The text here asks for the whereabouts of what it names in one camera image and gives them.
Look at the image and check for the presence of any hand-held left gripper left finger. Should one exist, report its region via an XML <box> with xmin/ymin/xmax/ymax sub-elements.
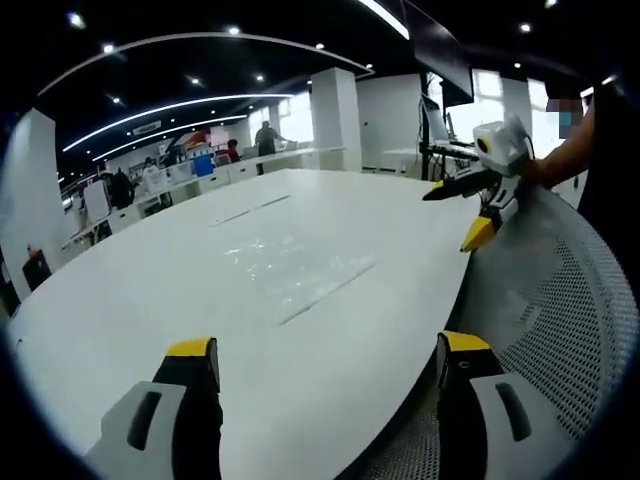
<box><xmin>82</xmin><ymin>337</ymin><xmax>224</xmax><ymax>480</ymax></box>

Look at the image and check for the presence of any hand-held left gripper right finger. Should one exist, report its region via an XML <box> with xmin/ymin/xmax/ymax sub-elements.
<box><xmin>434</xmin><ymin>329</ymin><xmax>540</xmax><ymax>480</ymax></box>

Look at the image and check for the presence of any clear food packaging bag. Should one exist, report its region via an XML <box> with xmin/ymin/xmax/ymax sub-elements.
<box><xmin>219</xmin><ymin>232</ymin><xmax>379</xmax><ymax>327</ymax></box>

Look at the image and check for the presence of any laptop on black stand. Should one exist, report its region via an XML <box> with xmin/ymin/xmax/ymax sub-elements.
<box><xmin>418</xmin><ymin>72</ymin><xmax>482</xmax><ymax>181</ymax></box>

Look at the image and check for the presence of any grey mesh chair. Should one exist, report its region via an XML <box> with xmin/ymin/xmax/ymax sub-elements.
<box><xmin>359</xmin><ymin>183</ymin><xmax>640</xmax><ymax>480</ymax></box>

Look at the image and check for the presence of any large black monitor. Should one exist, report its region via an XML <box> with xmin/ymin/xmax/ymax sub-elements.
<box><xmin>403</xmin><ymin>0</ymin><xmax>475</xmax><ymax>105</ymax></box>

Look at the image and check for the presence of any white pillar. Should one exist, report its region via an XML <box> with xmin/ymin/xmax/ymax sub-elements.
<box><xmin>309</xmin><ymin>67</ymin><xmax>362</xmax><ymax>172</ymax></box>

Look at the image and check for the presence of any black chair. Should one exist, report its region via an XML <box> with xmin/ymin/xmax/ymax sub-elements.
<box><xmin>20</xmin><ymin>244</ymin><xmax>53</xmax><ymax>294</ymax></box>

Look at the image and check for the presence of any long white counter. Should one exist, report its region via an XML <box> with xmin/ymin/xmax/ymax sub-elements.
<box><xmin>60</xmin><ymin>143</ymin><xmax>347</xmax><ymax>252</ymax></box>

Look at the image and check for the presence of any curved ceiling light strip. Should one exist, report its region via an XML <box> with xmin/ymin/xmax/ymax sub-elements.
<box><xmin>62</xmin><ymin>92</ymin><xmax>296</xmax><ymax>152</ymax></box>

